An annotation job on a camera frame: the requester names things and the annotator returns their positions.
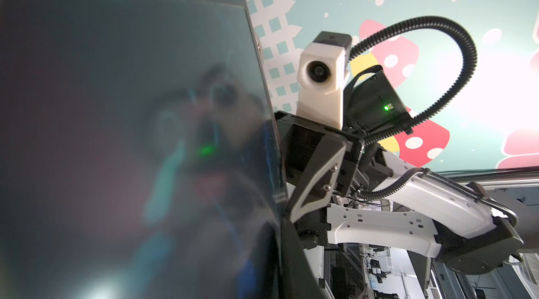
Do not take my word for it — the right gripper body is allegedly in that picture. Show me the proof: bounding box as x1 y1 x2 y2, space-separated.
275 111 364 223

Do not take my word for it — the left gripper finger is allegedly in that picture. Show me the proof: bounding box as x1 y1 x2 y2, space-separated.
279 218 325 299

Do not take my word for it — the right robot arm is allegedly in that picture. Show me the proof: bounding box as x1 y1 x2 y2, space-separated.
275 16 524 275

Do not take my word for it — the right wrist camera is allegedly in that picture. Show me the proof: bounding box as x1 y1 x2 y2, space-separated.
296 32 352 129

